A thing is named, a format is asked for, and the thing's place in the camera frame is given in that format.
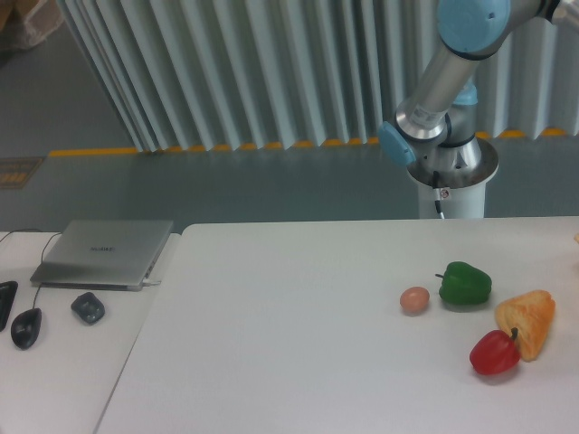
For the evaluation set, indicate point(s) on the orange triangular bread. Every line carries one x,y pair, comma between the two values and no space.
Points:
532,314

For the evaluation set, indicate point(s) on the black keyboard edge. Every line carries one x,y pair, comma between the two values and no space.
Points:
8,291

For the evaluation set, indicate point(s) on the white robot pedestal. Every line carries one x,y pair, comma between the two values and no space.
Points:
451,181

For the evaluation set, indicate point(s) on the white folding partition screen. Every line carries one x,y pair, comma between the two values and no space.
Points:
234,73

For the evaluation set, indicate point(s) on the silver closed laptop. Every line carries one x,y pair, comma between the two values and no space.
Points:
107,254

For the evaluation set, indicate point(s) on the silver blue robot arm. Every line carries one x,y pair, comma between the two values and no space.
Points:
443,86

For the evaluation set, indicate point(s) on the red bell pepper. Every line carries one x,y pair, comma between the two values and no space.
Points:
495,353

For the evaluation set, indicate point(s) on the dark grey small device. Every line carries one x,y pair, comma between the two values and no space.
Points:
88,308

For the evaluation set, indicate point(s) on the green bell pepper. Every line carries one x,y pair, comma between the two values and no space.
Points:
464,285

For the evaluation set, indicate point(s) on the brown egg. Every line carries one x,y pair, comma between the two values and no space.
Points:
414,299

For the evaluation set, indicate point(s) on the black computer mouse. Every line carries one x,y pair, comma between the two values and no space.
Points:
25,328

